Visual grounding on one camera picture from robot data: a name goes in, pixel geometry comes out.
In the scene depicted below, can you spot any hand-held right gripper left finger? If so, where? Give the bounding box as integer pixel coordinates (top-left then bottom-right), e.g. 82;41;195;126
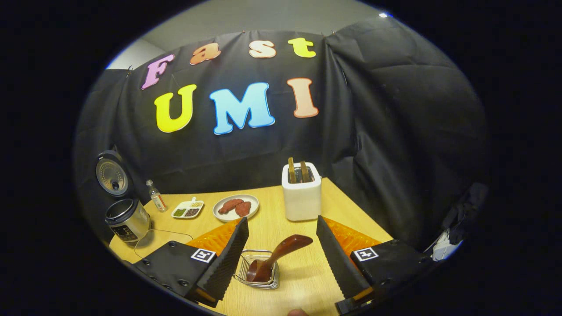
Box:
132;216;249;308

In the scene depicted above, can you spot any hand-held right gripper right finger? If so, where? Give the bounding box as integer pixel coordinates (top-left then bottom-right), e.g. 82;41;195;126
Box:
316;215;433;316

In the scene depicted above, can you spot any metal wire chopstick holder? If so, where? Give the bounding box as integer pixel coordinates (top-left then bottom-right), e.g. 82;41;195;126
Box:
234;250;280;289

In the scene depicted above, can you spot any brown wooden spoon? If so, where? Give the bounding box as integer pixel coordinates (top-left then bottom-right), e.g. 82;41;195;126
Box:
246;234;314;283

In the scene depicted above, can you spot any grey rice cooker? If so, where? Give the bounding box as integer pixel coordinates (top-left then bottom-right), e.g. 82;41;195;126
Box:
95;150;151;243

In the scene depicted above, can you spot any round white plate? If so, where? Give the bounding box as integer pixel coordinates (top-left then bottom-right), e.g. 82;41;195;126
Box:
213;194;259;223

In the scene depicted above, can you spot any white divided dish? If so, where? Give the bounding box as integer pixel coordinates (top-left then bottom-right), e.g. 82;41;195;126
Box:
171;197;205;219

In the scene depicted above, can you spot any small glass bottle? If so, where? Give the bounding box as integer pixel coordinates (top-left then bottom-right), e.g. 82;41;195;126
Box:
146;180;168;213

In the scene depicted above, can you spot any black backdrop cloth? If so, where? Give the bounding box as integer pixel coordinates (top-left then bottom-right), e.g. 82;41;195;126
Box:
72;18;490;253

